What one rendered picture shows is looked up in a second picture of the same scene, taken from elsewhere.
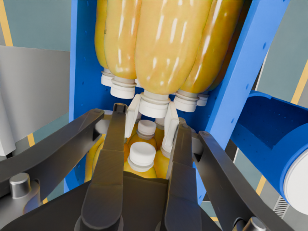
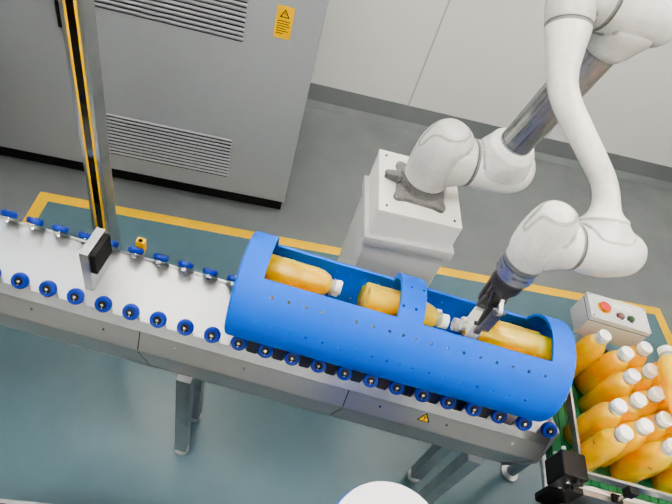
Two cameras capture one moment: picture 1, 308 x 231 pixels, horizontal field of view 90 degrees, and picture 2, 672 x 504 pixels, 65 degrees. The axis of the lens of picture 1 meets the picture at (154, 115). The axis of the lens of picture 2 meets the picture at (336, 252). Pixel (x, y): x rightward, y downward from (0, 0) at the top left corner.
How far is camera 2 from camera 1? 132 cm
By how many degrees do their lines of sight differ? 50
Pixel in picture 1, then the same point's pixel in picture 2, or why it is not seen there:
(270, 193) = not seen: outside the picture
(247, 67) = (505, 357)
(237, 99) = (492, 355)
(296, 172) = (393, 488)
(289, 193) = (363, 489)
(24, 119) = (377, 257)
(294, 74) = not seen: outside the picture
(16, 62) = (425, 270)
